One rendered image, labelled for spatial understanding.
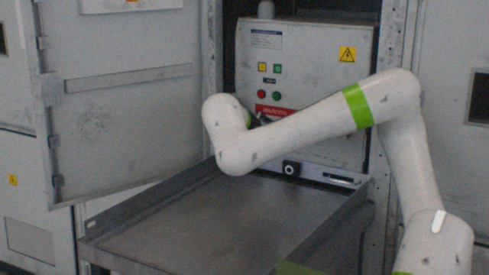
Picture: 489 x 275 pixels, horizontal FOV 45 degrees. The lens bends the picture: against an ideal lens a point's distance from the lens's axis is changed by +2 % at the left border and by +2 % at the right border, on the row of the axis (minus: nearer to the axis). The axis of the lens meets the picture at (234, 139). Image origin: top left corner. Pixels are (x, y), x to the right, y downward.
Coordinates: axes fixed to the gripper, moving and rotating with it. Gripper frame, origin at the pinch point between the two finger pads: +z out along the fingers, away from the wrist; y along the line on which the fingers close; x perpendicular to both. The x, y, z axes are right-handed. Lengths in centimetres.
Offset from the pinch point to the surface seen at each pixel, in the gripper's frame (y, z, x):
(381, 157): -3.8, 11.9, 31.5
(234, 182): 14.3, 11.5, -16.3
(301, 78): -24.2, 5.2, 1.3
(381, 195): 7.2, 18.1, 32.4
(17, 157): 25, 27, -142
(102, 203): 35, 32, -89
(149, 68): -14.5, -17.7, -43.0
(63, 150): 20, -33, -54
